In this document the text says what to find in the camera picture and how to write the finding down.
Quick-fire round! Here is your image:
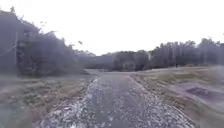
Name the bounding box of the wood of trees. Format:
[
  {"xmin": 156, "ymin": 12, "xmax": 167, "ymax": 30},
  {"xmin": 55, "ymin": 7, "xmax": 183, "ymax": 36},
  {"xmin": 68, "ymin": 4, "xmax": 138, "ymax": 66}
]
[{"xmin": 0, "ymin": 6, "xmax": 224, "ymax": 77}]

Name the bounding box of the dry grass verge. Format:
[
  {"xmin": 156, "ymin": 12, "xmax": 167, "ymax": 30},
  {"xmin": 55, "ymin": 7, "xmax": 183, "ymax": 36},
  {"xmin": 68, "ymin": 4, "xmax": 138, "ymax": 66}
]
[
  {"xmin": 0, "ymin": 73, "xmax": 98, "ymax": 128},
  {"xmin": 128, "ymin": 65, "xmax": 224, "ymax": 128}
]

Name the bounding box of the grey gravel path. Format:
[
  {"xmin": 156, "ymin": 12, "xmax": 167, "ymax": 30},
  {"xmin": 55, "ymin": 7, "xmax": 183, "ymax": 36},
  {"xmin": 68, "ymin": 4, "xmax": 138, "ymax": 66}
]
[{"xmin": 33, "ymin": 69, "xmax": 198, "ymax": 128}]

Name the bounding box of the pole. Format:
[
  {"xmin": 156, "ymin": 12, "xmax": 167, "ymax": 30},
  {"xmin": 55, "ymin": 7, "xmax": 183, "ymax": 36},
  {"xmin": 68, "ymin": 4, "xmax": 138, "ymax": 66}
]
[{"xmin": 13, "ymin": 31, "xmax": 19, "ymax": 77}]

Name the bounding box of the grey bare ground patch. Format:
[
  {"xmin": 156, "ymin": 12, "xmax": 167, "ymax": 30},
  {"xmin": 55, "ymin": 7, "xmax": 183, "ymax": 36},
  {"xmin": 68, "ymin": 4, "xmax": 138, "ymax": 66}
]
[{"xmin": 168, "ymin": 81, "xmax": 224, "ymax": 113}]

